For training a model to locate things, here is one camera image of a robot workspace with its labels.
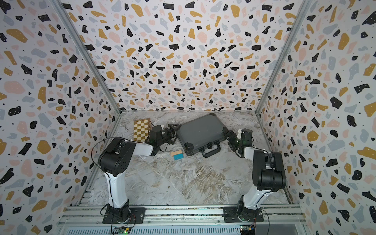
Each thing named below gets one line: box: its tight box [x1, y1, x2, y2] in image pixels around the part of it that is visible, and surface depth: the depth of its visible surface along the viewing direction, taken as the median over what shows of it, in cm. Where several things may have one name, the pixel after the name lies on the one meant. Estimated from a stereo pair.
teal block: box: [173, 153, 184, 161], surface depth 97 cm
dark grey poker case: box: [175, 112, 230, 158], surface depth 99 cm
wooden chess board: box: [133, 117, 151, 143], surface depth 108 cm
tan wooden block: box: [170, 149, 183, 157], surface depth 99 cm
